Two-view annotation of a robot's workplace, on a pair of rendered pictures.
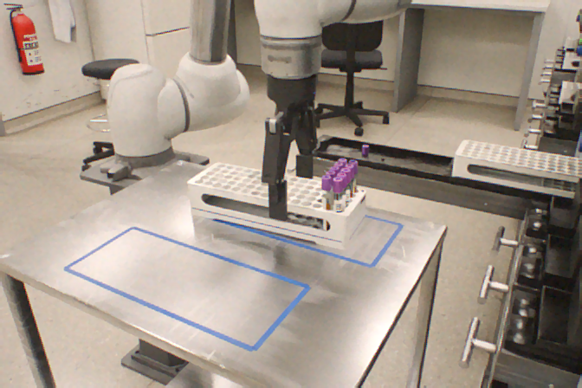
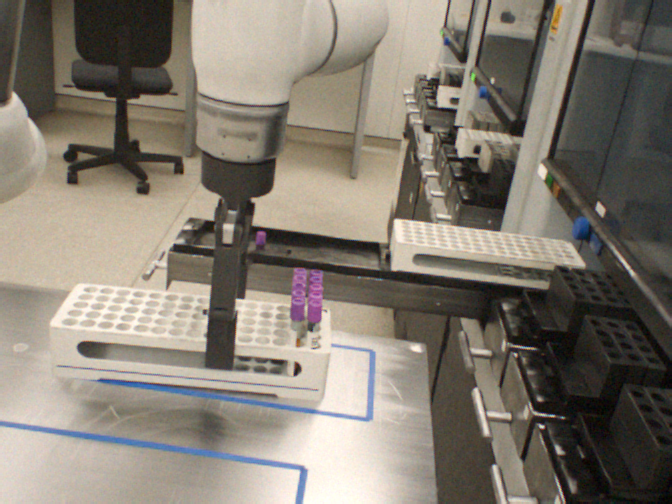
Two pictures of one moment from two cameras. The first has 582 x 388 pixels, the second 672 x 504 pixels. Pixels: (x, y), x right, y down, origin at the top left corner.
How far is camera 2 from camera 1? 0.26 m
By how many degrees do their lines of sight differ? 25
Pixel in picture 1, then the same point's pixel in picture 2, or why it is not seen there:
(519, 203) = (479, 299)
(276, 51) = (235, 123)
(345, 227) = (324, 368)
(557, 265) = (571, 381)
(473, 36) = not seen: hidden behind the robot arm
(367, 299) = (390, 470)
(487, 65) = (306, 89)
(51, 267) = not seen: outside the picture
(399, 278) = (412, 431)
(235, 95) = (28, 157)
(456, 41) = not seen: hidden behind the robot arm
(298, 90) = (260, 179)
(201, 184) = (77, 327)
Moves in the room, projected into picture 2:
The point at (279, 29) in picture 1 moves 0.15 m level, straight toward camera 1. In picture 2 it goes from (243, 91) to (313, 139)
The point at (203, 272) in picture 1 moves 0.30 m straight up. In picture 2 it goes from (134, 476) to (140, 161)
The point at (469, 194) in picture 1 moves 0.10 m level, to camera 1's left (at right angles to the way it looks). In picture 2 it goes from (418, 293) to (361, 299)
